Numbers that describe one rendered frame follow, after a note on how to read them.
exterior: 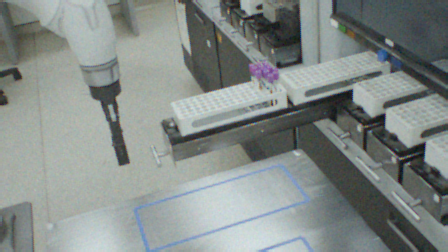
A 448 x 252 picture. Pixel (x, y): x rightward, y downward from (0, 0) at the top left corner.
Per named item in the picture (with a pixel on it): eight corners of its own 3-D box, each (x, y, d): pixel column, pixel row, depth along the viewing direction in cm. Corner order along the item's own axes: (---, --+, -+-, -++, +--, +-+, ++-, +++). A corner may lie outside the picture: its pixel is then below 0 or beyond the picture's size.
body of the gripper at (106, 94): (121, 83, 126) (129, 117, 131) (115, 69, 133) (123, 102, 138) (89, 91, 124) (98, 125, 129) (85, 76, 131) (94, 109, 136)
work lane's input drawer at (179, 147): (377, 84, 165) (378, 57, 160) (404, 103, 154) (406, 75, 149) (148, 147, 150) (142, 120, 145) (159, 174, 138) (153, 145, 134)
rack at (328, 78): (371, 69, 159) (372, 50, 156) (390, 82, 151) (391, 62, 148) (280, 93, 153) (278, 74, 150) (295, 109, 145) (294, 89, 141)
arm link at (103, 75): (114, 47, 130) (119, 69, 133) (76, 56, 128) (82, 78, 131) (119, 61, 123) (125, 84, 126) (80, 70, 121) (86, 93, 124)
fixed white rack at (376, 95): (445, 78, 150) (447, 58, 146) (470, 93, 141) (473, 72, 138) (351, 104, 143) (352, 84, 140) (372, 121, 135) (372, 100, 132)
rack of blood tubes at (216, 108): (273, 95, 153) (272, 75, 149) (288, 111, 144) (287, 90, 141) (173, 122, 146) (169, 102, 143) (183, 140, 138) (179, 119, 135)
